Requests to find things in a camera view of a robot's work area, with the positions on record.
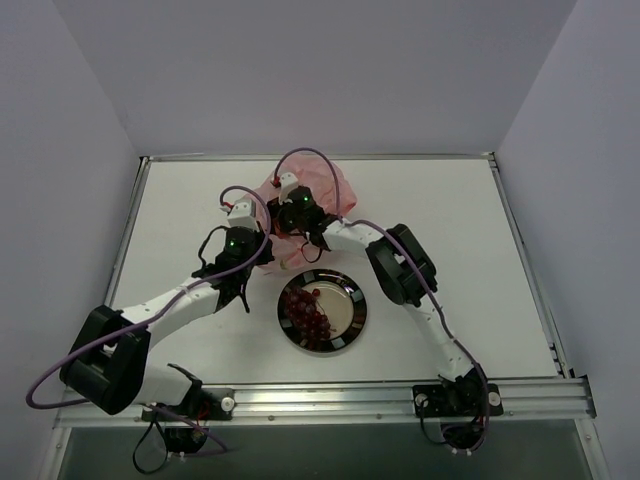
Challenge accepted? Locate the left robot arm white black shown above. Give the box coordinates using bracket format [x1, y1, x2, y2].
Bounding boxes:
[59, 227, 273, 419]

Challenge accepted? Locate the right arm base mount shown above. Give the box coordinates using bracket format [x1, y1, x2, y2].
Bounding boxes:
[412, 382, 504, 418]

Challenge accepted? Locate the red fake grape bunch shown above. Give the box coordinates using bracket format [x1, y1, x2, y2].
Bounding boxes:
[283, 286, 332, 345]

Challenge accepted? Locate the pink plastic bag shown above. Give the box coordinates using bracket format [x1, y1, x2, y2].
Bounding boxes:
[261, 152, 357, 274]

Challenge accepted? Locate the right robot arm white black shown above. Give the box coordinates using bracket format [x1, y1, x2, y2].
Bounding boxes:
[267, 186, 489, 413]

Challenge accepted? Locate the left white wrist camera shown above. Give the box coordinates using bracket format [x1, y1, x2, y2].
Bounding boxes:
[220, 198, 260, 232]

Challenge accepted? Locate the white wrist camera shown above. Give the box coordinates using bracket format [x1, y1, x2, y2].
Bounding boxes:
[272, 172, 299, 204]
[220, 198, 260, 232]

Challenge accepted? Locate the round plate dark rim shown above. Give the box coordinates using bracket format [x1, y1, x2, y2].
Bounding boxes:
[277, 269, 369, 355]

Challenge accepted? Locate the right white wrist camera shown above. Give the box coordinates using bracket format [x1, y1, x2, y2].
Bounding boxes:
[272, 172, 299, 204]

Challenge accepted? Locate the aluminium front rail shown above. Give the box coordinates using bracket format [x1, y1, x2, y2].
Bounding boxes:
[54, 377, 597, 426]

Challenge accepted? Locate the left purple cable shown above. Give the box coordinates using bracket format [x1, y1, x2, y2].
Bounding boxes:
[25, 185, 275, 457]

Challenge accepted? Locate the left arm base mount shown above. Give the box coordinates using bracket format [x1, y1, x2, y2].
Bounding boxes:
[134, 363, 236, 423]

